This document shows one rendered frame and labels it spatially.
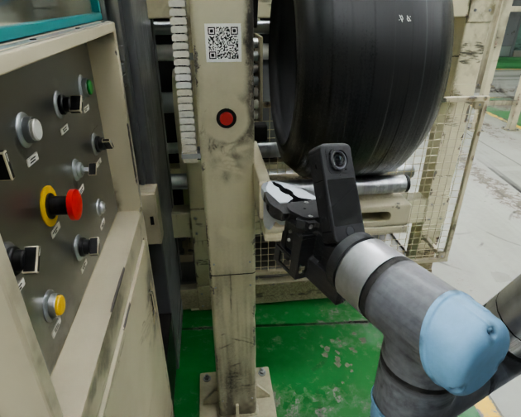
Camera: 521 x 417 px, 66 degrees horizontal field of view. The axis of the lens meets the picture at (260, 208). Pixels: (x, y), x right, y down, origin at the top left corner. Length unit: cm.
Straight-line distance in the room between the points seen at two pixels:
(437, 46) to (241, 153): 46
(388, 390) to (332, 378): 128
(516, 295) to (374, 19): 51
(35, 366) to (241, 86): 70
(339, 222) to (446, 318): 15
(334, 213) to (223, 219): 62
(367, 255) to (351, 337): 147
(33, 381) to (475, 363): 37
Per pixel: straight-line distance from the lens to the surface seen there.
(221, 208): 103
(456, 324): 37
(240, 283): 116
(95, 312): 65
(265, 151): 120
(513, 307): 48
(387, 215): 105
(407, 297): 39
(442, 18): 85
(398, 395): 44
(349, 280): 42
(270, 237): 97
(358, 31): 78
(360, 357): 181
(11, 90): 52
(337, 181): 46
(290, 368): 173
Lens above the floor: 131
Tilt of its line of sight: 28 degrees down
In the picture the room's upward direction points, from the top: straight up
